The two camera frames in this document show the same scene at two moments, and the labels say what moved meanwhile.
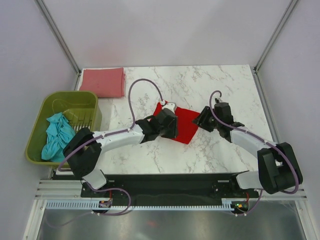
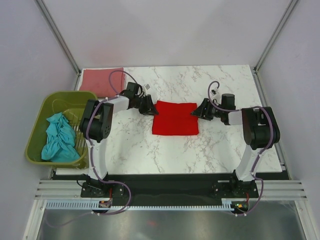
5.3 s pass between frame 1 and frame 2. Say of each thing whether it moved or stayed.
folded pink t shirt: stayed
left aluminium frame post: stayed
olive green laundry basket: stayed
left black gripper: moved
